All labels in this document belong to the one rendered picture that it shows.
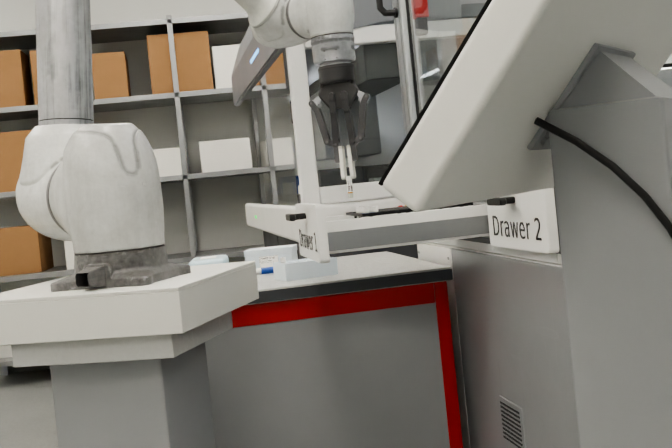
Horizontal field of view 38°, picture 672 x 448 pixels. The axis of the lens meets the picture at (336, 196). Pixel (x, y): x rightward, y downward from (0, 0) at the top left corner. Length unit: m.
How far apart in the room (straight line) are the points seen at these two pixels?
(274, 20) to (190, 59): 3.67
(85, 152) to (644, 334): 0.98
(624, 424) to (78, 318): 0.88
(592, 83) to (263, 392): 1.24
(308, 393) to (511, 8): 1.37
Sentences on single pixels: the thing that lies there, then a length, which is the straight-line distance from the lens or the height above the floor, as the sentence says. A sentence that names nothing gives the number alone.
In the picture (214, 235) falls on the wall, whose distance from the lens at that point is 6.17.
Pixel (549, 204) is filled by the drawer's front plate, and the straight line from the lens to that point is 1.60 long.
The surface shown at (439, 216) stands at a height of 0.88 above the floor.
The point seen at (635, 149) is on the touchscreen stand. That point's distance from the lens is 1.03.
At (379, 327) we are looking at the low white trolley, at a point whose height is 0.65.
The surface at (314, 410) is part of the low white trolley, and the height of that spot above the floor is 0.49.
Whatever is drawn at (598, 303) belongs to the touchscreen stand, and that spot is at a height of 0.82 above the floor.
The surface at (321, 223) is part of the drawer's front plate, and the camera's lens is 1.82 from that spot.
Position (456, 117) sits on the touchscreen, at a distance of 0.89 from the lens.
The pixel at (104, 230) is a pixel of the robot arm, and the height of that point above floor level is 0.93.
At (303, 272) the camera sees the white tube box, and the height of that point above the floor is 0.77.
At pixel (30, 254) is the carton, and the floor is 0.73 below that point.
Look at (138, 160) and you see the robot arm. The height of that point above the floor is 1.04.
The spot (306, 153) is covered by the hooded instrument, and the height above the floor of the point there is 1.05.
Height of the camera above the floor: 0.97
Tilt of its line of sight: 1 degrees down
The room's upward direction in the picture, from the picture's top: 6 degrees counter-clockwise
